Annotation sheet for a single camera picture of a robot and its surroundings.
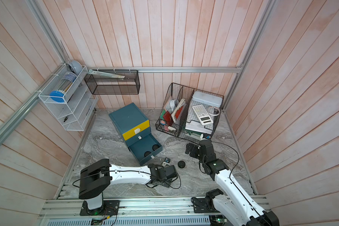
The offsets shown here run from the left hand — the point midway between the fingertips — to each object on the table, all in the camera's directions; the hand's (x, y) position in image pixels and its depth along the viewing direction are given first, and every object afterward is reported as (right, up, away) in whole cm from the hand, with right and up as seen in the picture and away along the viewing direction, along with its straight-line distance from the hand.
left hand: (163, 181), depth 83 cm
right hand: (+17, +22, +1) cm, 28 cm away
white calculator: (+25, +41, +5) cm, 48 cm away
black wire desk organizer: (+17, +42, +10) cm, 46 cm away
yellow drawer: (-16, +31, -1) cm, 35 cm away
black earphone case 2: (+11, +9, +5) cm, 15 cm away
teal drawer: (-13, +17, +12) cm, 24 cm away
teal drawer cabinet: (-20, +35, +1) cm, 40 cm away
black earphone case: (-6, +18, +13) cm, 23 cm away
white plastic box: (+30, +52, +13) cm, 61 cm away
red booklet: (+3, +38, +23) cm, 45 cm away
